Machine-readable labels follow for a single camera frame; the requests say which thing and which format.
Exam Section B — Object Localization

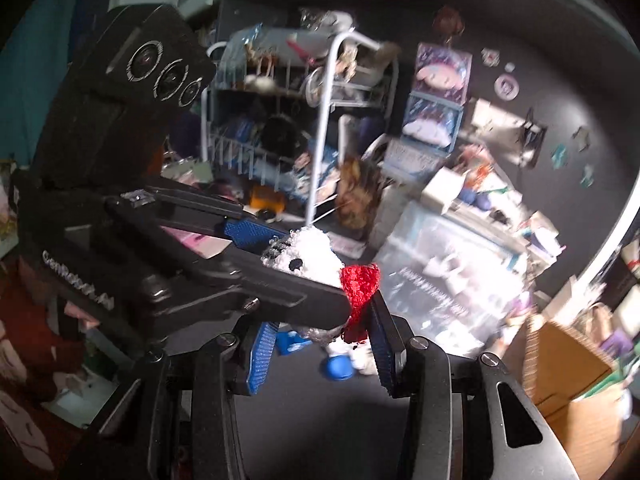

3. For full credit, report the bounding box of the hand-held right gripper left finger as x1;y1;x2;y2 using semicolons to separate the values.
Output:
62;317;281;480

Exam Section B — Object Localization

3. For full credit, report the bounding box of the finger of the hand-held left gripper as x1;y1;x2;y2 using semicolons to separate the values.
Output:
144;186;290;261
104;196;352;332

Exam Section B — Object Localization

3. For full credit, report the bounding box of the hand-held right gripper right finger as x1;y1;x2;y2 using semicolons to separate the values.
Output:
366;289;580;480

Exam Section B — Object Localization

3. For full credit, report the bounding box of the white crochet doll red scarf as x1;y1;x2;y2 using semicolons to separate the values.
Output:
261;225;383;382

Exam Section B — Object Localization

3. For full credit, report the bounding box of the orange toy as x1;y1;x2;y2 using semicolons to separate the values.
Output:
248;185;287;216

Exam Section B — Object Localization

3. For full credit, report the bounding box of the black furry plush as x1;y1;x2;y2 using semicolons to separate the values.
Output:
260;115;312;162

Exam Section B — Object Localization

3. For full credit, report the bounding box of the clear plastic storage box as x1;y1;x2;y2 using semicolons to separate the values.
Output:
375;200;532;357

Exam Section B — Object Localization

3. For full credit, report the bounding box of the brown furry plush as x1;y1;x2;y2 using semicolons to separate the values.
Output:
334;156;387;231

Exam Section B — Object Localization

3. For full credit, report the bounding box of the small white box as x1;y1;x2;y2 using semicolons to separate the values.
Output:
421;166;469;213

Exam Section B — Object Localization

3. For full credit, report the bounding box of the pale printed figure box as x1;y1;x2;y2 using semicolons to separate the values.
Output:
382;139;451;177

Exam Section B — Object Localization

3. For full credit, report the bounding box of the cardboard box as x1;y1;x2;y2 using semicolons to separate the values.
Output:
520;314;632;467

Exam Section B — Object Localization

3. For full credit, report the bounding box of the pink and blue figure box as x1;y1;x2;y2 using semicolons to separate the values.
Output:
414;42;474;106

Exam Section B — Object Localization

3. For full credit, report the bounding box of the brown fuzzy pompom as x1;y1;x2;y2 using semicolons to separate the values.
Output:
432;6;466;36

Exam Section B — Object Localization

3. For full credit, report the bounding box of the round pink badge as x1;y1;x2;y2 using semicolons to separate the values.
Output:
494;74;520;99

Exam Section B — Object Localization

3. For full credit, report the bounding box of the white wire rack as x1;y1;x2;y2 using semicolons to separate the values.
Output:
200;27;401;226

